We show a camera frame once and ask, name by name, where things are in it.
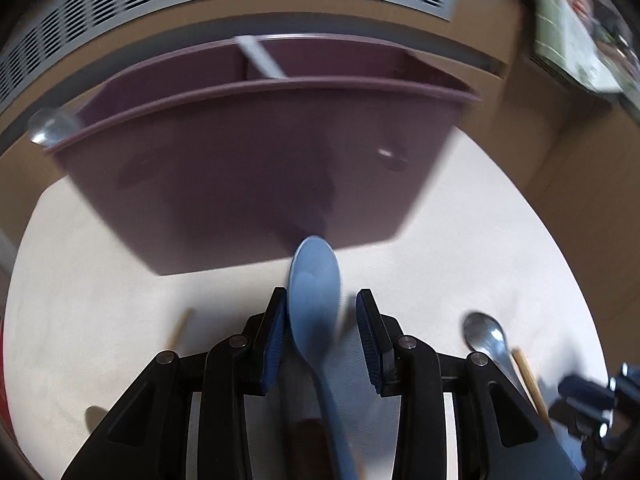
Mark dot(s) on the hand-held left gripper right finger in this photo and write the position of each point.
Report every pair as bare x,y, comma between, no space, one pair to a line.
368,347

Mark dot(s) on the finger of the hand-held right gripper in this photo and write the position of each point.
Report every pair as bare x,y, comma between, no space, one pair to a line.
585,392
626,377

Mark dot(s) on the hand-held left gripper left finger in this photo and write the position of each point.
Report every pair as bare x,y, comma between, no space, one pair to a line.
274,347

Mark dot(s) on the wooden chopstick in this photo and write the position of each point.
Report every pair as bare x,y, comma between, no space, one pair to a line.
531,385
181,327

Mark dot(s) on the blue plastic spoon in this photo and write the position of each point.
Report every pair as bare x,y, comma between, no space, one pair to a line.
315,285

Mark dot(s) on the large metal spoon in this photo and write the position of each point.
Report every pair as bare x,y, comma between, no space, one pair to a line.
482,332

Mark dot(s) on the purple utensil holder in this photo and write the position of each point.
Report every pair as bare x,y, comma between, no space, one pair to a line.
225,185

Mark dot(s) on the white plastic spoon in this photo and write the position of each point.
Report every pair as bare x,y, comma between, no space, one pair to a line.
262,60

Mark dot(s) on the small metal spoon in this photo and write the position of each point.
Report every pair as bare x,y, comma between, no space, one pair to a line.
50,127

